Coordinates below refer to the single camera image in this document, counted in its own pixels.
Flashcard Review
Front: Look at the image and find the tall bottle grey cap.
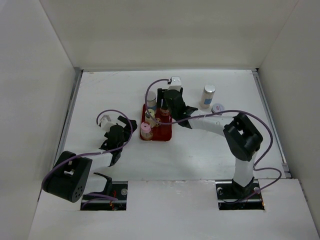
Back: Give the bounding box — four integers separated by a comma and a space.
146, 90, 157, 111

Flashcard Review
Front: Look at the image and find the yellow cap spice bottle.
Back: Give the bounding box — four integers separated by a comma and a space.
144, 108, 156, 128

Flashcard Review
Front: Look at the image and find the pink cap spice bottle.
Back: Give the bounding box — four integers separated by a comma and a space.
140, 122, 153, 141

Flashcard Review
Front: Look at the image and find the tall bottle silver cap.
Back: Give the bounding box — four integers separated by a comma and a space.
199, 84, 216, 109

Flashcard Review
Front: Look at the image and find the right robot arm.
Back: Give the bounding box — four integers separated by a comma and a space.
157, 89, 263, 198

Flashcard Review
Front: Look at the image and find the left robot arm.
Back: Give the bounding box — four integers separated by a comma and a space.
41, 115, 138, 203

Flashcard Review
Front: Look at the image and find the red lacquer tray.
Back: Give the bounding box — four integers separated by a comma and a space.
151, 108, 172, 142

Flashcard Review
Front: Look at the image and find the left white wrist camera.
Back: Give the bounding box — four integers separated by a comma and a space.
98, 114, 117, 132

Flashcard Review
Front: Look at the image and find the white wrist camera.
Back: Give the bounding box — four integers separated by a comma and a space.
98, 114, 117, 132
167, 76, 182, 92

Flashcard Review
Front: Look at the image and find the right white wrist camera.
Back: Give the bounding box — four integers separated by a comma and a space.
167, 76, 182, 92

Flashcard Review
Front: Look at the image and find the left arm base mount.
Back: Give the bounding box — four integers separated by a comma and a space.
80, 172, 129, 211

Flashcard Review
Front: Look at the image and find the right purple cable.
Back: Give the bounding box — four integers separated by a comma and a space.
144, 78, 283, 203

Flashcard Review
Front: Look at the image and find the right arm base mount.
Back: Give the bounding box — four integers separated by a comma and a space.
215, 181, 265, 211

